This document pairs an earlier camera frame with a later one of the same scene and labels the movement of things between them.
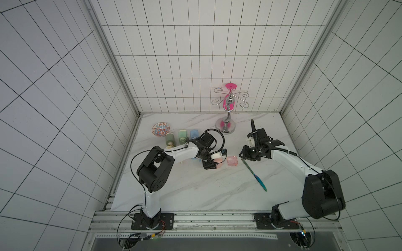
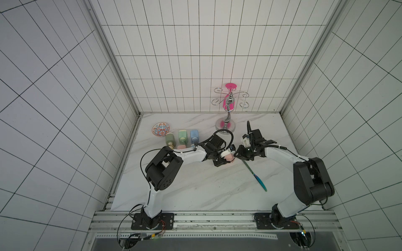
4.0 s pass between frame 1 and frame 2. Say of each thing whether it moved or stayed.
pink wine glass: stayed
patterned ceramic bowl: stayed
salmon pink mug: moved
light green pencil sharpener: stayed
